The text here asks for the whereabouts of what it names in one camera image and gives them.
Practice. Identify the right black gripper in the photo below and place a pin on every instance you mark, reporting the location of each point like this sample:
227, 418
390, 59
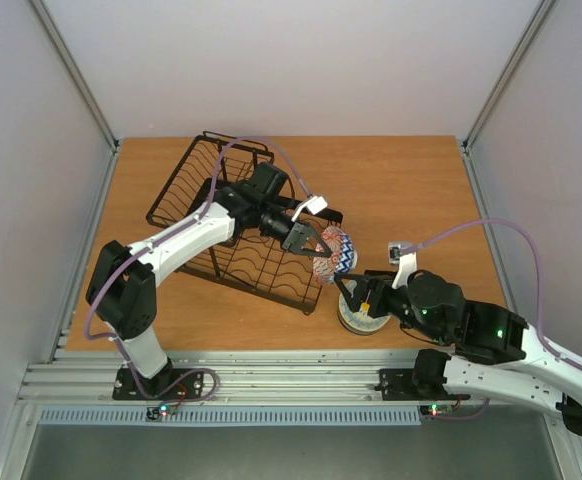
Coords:
371, 296

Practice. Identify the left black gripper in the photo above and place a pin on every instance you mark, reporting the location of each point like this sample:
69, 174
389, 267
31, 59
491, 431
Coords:
311, 231

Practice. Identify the yellow rimmed sun bowl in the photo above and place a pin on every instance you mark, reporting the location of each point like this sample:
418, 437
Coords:
343, 307

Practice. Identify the black wire dish rack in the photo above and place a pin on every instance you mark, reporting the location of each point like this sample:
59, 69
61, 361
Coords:
252, 263

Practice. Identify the blue white patterned bowl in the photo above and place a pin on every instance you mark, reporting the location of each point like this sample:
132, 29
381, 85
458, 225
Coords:
347, 256

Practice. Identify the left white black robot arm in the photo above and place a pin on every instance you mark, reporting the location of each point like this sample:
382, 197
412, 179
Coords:
122, 291

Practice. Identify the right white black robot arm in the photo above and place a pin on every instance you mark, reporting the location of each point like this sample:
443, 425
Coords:
477, 349

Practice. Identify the right small circuit board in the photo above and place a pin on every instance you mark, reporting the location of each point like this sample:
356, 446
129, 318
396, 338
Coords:
435, 410

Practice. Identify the small circuit board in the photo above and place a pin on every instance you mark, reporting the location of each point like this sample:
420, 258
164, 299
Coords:
435, 410
163, 412

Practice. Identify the left small circuit board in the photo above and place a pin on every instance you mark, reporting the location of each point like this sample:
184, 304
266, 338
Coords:
163, 412

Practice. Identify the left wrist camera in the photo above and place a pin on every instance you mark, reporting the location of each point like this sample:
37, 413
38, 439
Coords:
313, 204

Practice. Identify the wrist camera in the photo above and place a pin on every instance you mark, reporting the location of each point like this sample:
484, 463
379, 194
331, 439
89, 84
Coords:
313, 204
403, 260

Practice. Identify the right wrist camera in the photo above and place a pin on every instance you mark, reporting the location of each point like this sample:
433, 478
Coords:
403, 260

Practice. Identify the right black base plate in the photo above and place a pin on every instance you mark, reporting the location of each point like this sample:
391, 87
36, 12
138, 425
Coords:
396, 384

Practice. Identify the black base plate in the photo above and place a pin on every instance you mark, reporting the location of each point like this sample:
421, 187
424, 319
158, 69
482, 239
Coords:
177, 384
396, 384

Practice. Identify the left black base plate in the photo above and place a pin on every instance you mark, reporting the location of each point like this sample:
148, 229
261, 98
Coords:
177, 384

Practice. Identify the grey slotted cable duct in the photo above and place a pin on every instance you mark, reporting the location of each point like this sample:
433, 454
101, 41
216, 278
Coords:
232, 416

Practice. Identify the aluminium frame rails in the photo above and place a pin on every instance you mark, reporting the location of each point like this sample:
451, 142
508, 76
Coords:
505, 443

